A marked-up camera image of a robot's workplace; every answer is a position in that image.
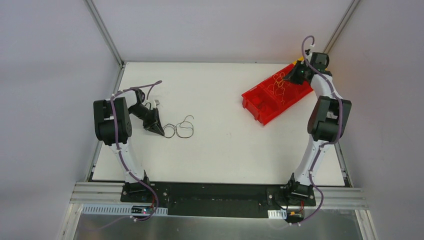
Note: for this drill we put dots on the front red bin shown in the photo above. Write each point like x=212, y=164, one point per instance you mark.
x=260, y=104

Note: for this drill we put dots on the yellow plastic bin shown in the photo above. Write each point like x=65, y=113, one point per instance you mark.
x=299, y=60

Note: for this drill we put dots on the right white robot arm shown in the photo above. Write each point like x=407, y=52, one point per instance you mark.
x=325, y=126

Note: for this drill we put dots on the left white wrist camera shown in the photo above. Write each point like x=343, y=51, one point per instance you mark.
x=155, y=103

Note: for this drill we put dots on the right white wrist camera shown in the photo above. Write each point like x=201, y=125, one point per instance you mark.
x=308, y=52

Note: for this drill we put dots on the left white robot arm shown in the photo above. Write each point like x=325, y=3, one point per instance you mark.
x=113, y=127

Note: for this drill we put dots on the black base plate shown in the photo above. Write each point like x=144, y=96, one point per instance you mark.
x=216, y=199

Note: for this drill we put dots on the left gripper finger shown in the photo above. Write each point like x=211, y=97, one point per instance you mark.
x=155, y=128
x=156, y=116

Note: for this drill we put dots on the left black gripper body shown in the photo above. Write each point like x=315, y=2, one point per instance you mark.
x=151, y=119

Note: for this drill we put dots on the middle red bin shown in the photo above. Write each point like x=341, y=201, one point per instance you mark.
x=268, y=85

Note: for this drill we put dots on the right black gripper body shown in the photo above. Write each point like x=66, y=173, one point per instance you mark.
x=297, y=74

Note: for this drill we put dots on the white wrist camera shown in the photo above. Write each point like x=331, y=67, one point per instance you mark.
x=308, y=52
x=155, y=103

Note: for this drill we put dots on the red bin near yellow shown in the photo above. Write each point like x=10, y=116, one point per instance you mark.
x=288, y=90

